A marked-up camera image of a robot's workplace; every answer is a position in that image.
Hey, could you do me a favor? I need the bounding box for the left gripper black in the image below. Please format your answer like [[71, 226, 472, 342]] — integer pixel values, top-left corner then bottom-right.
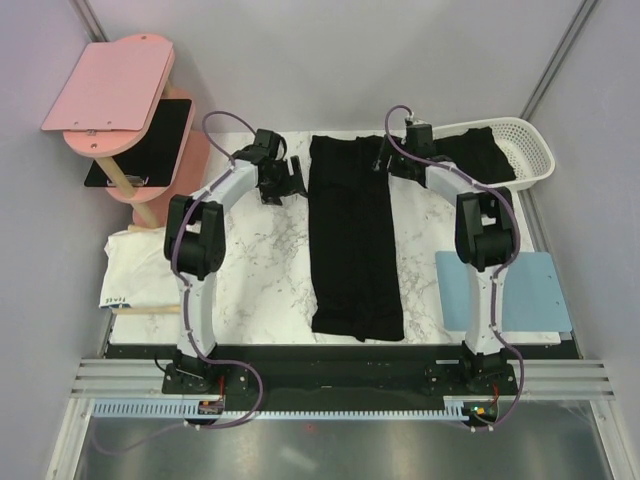
[[260, 157, 308, 207]]

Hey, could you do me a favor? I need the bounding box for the black t shirt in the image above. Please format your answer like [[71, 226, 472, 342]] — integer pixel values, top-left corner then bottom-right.
[[308, 135, 404, 342], [435, 127, 516, 185]]

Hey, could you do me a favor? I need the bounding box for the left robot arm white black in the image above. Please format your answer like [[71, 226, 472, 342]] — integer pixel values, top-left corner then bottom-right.
[[164, 129, 308, 393]]

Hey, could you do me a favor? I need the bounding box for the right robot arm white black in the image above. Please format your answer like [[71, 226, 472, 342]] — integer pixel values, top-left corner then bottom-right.
[[374, 115, 521, 396]]

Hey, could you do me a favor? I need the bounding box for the black t shirt in basket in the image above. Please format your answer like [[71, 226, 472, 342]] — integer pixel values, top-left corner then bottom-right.
[[435, 127, 516, 185]]

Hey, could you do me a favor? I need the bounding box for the black clipboard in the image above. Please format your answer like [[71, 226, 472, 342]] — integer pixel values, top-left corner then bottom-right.
[[113, 98, 192, 188]]

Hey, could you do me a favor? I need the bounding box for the white plastic basket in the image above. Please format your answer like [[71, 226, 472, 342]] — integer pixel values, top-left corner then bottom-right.
[[433, 117, 556, 191]]

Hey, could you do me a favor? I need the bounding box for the white folded t shirt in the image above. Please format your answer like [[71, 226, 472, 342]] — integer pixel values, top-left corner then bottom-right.
[[97, 227, 186, 312]]

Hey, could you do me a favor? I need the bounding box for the light blue folding board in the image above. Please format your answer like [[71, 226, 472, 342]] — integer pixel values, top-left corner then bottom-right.
[[435, 251, 572, 333]]

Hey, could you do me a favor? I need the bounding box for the pink tiered shelf stand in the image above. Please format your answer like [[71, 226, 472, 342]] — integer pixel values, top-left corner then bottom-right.
[[41, 33, 210, 228]]

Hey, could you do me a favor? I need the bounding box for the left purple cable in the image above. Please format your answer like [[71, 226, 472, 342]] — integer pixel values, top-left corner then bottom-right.
[[167, 110, 266, 431]]

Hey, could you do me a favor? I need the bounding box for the purple cable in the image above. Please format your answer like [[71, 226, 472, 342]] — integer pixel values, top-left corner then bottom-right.
[[383, 104, 526, 434], [167, 110, 266, 431]]

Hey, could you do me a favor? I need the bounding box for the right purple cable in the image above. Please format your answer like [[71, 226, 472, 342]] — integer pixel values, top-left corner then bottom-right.
[[383, 104, 526, 434]]

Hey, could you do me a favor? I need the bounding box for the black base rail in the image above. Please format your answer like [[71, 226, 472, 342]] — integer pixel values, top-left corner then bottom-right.
[[106, 341, 582, 398]]

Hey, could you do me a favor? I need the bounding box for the light blue cable duct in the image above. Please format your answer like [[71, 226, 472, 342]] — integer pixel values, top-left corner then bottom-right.
[[92, 398, 477, 421]]

